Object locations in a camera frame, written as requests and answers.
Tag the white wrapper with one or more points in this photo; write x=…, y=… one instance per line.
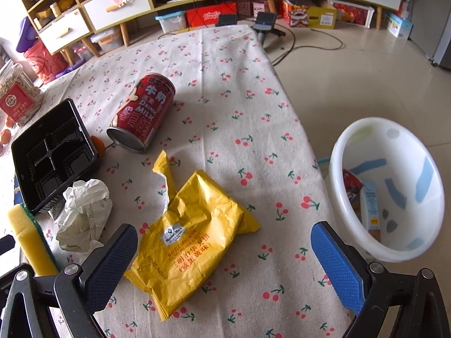
x=84, y=214

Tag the red packet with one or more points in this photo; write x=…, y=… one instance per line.
x=352, y=186

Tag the purple bucket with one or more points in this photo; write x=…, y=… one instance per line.
x=26, y=33

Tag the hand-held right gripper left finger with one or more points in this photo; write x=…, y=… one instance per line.
x=109, y=264

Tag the blue patterned item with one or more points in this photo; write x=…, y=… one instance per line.
x=16, y=186

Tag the blue white box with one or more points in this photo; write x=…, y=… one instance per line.
x=398, y=24

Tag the clear box blue lid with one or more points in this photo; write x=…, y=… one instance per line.
x=171, y=23

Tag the black floor device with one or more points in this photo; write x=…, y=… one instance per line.
x=266, y=23
x=226, y=20

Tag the yellow sponge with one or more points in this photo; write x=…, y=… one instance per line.
x=24, y=232

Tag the red milk can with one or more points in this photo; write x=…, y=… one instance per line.
x=144, y=112

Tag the teal stick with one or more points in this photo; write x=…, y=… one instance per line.
x=325, y=160

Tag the small pink box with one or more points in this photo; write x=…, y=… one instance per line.
x=260, y=7
x=245, y=8

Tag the white plastic bin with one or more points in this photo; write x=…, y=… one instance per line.
x=405, y=155

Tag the colourful cardboard box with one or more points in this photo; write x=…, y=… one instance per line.
x=306, y=14

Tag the yellow snack wrapper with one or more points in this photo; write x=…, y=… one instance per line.
x=190, y=239

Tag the wooden shelf unit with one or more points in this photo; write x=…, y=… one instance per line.
x=63, y=30

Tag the black plastic tray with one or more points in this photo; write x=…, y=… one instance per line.
x=63, y=123

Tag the grey refrigerator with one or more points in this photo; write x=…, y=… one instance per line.
x=444, y=35

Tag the orange tangerine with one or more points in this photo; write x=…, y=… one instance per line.
x=4, y=136
x=8, y=121

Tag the plastic jar red label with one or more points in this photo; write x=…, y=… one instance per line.
x=17, y=95

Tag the red bucket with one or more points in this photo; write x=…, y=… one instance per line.
x=45, y=63

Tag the red cardboard box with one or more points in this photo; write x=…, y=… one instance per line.
x=208, y=14

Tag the wooden TV cabinet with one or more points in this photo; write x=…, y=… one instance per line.
x=116, y=7

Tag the small orange object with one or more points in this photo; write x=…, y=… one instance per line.
x=98, y=146

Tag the white crate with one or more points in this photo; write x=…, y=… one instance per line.
x=352, y=12

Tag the clear storage box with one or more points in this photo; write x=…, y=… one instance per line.
x=105, y=40

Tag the cherry print tablecloth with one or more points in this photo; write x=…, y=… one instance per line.
x=229, y=88

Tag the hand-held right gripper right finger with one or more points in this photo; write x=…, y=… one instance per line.
x=338, y=267

